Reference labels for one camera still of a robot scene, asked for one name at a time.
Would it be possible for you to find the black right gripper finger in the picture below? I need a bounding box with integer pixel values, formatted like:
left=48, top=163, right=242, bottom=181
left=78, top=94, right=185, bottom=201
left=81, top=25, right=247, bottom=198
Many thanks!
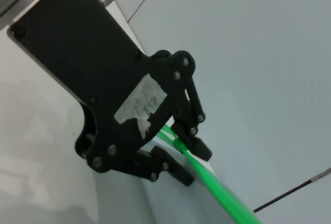
left=171, top=76, right=213, bottom=161
left=126, top=146, right=195, bottom=187

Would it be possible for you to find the transparent bag with green zipper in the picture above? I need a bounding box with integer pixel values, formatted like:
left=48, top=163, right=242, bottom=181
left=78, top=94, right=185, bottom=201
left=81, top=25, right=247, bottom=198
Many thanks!
left=141, top=124, right=263, bottom=224

